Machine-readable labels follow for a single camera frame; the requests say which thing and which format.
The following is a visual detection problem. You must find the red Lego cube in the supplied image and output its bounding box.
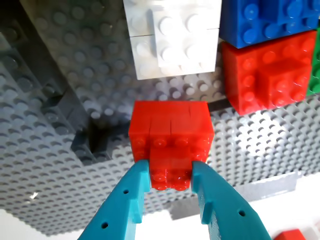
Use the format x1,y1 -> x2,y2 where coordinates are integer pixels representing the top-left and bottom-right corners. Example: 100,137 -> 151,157
273,228 -> 314,240
221,29 -> 318,116
128,100 -> 216,192

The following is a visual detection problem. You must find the blue Lego cube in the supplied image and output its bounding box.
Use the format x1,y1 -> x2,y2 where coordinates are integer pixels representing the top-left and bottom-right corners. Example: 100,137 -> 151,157
219,0 -> 320,50

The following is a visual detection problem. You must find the dark grey Lego wall frame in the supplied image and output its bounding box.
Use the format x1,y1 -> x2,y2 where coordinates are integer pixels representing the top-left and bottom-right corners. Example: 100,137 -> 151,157
0,4 -> 232,167

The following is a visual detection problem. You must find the white Lego cube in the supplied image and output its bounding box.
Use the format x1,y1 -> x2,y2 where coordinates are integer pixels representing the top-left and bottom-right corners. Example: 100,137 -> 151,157
122,0 -> 223,81

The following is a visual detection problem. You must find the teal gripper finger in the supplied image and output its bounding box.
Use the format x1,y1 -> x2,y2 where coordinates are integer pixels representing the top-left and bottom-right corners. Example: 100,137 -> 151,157
190,159 -> 274,240
78,158 -> 151,240

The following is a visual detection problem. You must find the grey Lego baseplate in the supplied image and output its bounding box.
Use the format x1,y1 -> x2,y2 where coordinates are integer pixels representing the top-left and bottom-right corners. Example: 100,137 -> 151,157
0,0 -> 320,238

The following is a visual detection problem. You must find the green Lego cube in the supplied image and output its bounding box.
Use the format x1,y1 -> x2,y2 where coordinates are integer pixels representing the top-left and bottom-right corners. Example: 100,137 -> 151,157
305,26 -> 320,97

